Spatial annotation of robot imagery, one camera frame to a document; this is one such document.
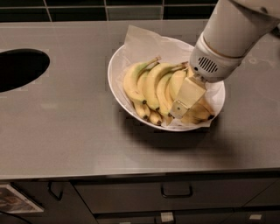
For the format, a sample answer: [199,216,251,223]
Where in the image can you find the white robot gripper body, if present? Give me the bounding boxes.
[190,31,244,83]

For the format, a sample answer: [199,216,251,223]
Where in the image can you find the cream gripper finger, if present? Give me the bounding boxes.
[170,77,207,119]

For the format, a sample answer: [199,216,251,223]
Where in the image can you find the large front yellow banana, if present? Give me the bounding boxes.
[169,69,215,124]

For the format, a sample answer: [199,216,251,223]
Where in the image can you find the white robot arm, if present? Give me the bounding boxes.
[171,0,280,118]

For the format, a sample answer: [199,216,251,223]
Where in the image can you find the rightmost yellow banana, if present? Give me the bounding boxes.
[187,67,215,116]

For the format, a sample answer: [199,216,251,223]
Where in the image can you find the inner yellow banana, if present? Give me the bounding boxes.
[165,84,173,112]

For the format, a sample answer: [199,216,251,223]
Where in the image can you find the white oval bowl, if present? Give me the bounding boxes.
[107,36,227,132]

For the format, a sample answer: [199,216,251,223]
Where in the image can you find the small lower middle banana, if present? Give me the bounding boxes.
[149,110,162,125]

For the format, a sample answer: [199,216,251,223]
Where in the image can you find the leftmost greenish yellow banana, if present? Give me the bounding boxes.
[122,56,161,104]

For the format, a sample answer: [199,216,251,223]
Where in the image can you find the white paper liner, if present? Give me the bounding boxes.
[108,25,225,131]

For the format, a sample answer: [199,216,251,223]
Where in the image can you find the grey drawer front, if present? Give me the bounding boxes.
[75,178,275,214]

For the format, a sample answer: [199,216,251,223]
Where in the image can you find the white label lower drawer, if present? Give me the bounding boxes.
[160,212,174,223]

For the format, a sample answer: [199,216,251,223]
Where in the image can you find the white label drawer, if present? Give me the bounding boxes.
[249,214,262,221]
[160,212,174,223]

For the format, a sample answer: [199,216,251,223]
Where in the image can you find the white label right drawer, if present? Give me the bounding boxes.
[249,214,262,221]

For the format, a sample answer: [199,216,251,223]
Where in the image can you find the grey cabinet door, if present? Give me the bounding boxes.
[13,182,97,224]

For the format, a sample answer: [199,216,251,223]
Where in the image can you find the dark round sink hole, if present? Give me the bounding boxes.
[0,49,50,92]

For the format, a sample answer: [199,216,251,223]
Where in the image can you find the picture book on floor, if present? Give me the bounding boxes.
[0,184,44,214]

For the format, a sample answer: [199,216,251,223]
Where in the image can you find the black drawer handle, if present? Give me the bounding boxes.
[160,183,193,199]

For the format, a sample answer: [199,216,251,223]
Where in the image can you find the black cabinet door handle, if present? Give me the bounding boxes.
[47,181,63,201]

